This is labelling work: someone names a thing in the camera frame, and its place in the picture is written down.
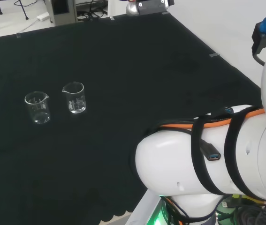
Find black adapter box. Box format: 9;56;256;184
251;22;266;67

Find orange cable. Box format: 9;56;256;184
160;107;265;130

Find black camera mount grey ball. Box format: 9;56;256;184
125;0;175;16

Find clear glass beaker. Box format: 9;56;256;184
61;81;87;114
24;91;51;124

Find white power strip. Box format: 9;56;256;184
36;13;50;22

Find grey metal cabinet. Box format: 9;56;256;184
46;0;79;26

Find black USB socket cable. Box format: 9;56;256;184
199;138;222;162

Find black coiled cable bundle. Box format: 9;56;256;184
236;201;266;225

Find black bench cloth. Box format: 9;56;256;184
0;13;264;225

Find black floor cables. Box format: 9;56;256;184
76;3;107;20

